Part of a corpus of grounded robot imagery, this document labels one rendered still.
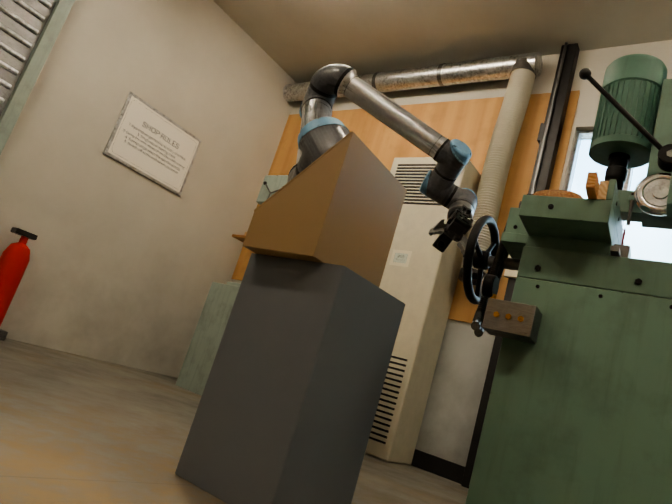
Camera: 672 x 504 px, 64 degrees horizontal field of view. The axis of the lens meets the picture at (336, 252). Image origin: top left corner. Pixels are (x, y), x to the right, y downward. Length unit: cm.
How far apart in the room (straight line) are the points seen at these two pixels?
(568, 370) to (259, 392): 74
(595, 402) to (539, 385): 13
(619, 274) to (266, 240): 87
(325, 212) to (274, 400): 43
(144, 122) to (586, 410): 330
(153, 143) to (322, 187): 283
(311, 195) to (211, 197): 308
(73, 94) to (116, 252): 102
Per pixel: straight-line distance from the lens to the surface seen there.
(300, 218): 126
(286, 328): 124
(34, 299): 371
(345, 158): 128
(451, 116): 397
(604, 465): 143
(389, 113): 201
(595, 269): 151
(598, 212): 144
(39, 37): 372
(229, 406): 130
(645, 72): 194
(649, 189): 168
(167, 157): 407
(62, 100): 375
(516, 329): 141
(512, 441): 146
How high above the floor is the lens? 30
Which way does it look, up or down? 13 degrees up
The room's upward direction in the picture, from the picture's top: 17 degrees clockwise
